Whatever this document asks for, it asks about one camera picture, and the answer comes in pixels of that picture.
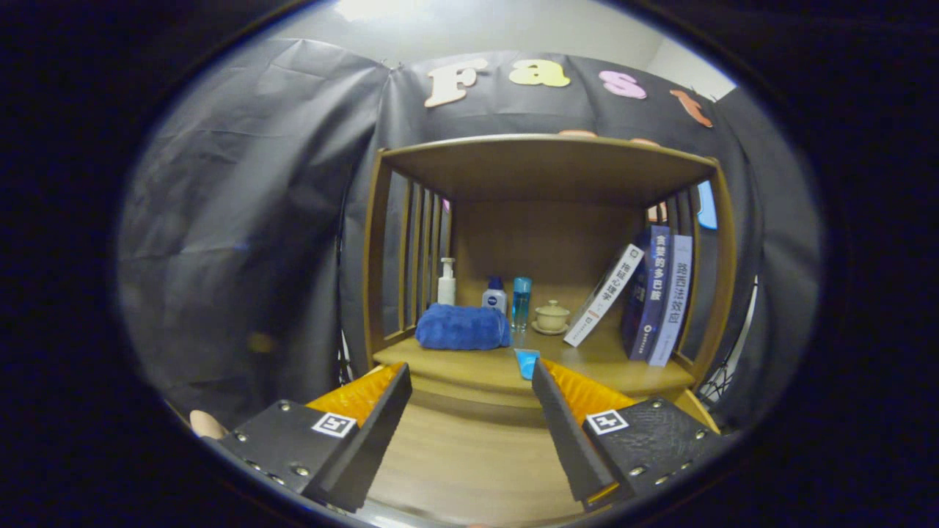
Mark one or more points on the wooden drawer with black knob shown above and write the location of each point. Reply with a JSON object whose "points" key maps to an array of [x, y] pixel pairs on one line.
{"points": [[469, 455]]}

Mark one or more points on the white book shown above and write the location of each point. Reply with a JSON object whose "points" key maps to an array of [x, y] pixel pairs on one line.
{"points": [[605, 293]]}

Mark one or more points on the blue folded towel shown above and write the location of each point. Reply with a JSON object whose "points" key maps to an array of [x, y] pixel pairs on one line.
{"points": [[462, 328]]}

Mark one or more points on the black metal stand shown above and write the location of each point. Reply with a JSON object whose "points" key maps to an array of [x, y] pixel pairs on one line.
{"points": [[722, 381]]}

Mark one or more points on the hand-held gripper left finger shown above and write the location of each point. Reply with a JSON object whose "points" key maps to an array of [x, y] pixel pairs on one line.
{"points": [[370, 447]]}

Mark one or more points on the white pump bottle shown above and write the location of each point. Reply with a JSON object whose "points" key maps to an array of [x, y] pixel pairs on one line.
{"points": [[446, 290]]}

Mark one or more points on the beige lidded ceramic cup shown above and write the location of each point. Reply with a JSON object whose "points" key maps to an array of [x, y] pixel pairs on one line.
{"points": [[551, 317]]}

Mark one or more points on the clear blue bottle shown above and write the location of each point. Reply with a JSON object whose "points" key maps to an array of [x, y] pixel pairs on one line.
{"points": [[521, 304]]}

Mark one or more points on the wooden cabinet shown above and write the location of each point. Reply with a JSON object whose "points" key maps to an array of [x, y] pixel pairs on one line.
{"points": [[543, 169]]}

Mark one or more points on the white bottle with blue cap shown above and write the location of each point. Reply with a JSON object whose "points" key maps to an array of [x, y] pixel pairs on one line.
{"points": [[494, 299]]}

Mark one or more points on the dark blue book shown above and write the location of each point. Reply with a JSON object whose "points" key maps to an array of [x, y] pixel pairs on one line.
{"points": [[654, 293]]}

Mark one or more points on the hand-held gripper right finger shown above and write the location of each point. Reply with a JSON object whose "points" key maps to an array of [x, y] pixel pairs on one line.
{"points": [[568, 440]]}

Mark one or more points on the light purple book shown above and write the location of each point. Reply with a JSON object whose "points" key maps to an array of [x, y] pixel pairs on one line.
{"points": [[676, 301]]}

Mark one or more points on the blue and white tube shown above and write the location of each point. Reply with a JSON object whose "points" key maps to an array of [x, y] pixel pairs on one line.
{"points": [[527, 363]]}

